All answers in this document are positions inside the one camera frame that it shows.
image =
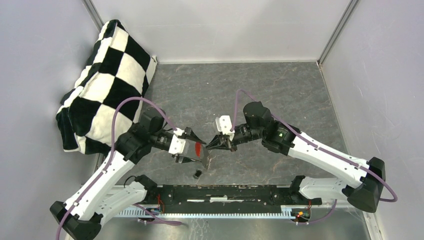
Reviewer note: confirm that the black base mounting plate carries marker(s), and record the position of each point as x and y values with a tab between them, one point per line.
226	199

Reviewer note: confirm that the black white checkered blanket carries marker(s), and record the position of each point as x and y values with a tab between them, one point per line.
103	104

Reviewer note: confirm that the white toothed cable duct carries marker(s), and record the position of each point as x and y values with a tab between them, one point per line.
135	212

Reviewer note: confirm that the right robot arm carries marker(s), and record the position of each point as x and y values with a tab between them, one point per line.
358	181

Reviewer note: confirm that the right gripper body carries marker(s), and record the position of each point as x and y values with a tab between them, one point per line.
244	133

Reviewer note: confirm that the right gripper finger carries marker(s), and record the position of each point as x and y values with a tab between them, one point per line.
217	138
225	145

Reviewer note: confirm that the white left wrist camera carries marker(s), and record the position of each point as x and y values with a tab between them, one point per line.
178	145

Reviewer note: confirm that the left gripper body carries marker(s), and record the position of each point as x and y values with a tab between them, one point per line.
175	155

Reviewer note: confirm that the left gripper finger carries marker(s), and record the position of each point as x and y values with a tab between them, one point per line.
180	159
190	135

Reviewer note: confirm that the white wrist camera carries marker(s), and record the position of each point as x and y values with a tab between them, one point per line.
224	125
178	145

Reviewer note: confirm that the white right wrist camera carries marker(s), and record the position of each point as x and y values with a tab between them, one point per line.
224	125

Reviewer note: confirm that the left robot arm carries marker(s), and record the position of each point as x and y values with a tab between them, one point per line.
83	215

